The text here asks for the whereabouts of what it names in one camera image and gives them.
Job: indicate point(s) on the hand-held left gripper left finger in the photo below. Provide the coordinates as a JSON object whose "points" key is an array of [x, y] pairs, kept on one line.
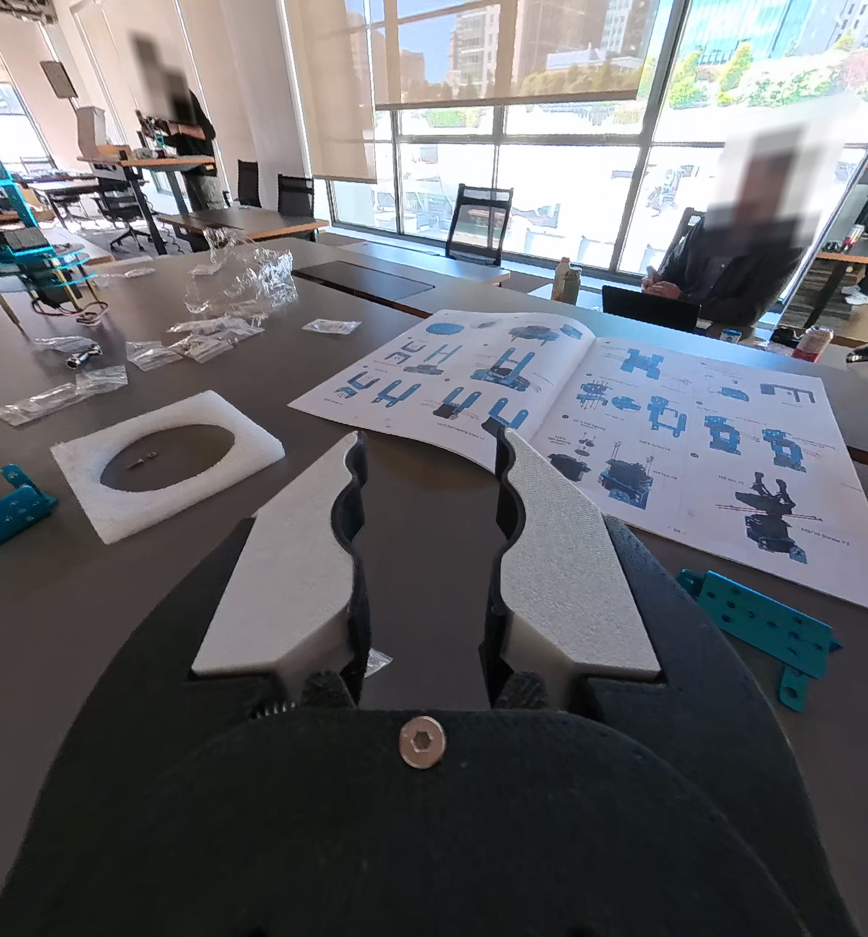
{"points": [[280, 585]]}

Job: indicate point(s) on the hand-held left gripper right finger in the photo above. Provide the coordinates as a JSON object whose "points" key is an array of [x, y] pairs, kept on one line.
{"points": [[573, 585]]}

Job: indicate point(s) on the pointed clear zip bag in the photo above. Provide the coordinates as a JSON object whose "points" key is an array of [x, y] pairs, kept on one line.
{"points": [[379, 662]]}

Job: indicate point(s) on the white foam frame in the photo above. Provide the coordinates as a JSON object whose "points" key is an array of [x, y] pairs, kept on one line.
{"points": [[203, 408]]}

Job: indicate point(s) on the blue metal U bracket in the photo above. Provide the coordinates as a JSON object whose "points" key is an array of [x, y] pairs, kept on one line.
{"points": [[763, 622], [9, 520]]}

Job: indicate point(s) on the blue toy robot arm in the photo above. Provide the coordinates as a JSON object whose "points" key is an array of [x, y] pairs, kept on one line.
{"points": [[16, 241]]}

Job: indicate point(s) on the wooden side desk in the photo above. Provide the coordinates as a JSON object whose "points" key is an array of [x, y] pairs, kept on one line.
{"points": [[843, 258]]}

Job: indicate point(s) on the grey office desk wooden edge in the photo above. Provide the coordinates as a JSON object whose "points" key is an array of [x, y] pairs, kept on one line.
{"points": [[258, 219]]}

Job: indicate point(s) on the high wooden desk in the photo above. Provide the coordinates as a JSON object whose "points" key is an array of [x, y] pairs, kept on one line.
{"points": [[148, 159]]}

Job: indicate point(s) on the red drink can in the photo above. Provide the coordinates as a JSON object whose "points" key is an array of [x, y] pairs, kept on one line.
{"points": [[813, 344]]}

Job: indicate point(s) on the small metal screw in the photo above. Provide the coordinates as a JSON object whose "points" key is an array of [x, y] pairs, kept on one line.
{"points": [[141, 462]]}

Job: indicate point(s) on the white assembly instruction booklet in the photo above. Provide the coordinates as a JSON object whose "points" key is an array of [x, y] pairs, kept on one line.
{"points": [[624, 366]]}

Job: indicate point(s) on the black laptop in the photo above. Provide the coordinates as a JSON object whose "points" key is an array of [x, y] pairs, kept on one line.
{"points": [[650, 307]]}

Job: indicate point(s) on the cluster of clear screw bags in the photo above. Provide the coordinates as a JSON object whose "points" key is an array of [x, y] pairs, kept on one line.
{"points": [[207, 340]]}

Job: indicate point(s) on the small clear hardware bag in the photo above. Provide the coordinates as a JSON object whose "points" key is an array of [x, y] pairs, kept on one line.
{"points": [[331, 326]]}

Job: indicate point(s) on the pale bottle orange cap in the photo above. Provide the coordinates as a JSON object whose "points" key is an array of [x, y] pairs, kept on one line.
{"points": [[565, 285]]}

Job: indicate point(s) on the crumpled clear plastic wrap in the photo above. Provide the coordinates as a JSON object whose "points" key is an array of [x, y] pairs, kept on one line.
{"points": [[251, 278]]}

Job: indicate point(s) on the large office window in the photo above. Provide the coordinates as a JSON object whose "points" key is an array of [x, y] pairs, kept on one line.
{"points": [[565, 183]]}

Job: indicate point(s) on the black office chair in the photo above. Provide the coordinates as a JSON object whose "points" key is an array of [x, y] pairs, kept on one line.
{"points": [[123, 212], [248, 183], [295, 196]]}

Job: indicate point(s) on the cardboard box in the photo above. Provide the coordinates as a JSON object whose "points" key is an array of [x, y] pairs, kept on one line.
{"points": [[91, 132]]}

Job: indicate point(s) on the beige roller blind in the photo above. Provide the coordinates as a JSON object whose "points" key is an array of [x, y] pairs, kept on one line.
{"points": [[331, 88]]}

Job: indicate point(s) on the wall board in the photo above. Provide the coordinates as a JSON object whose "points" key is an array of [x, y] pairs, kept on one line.
{"points": [[59, 79]]}

